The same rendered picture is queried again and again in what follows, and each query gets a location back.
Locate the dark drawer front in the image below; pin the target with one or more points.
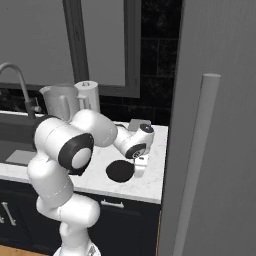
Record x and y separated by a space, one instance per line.
133 208

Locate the grey curved tap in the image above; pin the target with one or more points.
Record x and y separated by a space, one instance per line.
22 83

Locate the small grey box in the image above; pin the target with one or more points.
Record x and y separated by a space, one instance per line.
136 125

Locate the dark cupboard door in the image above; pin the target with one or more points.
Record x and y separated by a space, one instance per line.
23 213

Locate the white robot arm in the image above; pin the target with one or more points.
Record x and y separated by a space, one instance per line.
55 140

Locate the grey framed window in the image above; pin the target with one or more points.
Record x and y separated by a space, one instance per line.
100 40

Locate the white paper towel roll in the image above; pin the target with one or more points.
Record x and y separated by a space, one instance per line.
90 95

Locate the grey fridge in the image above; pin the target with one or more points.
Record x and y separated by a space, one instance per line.
230 133

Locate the black round blender lid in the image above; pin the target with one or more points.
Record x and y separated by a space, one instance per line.
119 171

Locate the dark sink basin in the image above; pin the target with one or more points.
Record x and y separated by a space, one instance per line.
13 140

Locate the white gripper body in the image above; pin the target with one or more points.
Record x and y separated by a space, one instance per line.
140 168

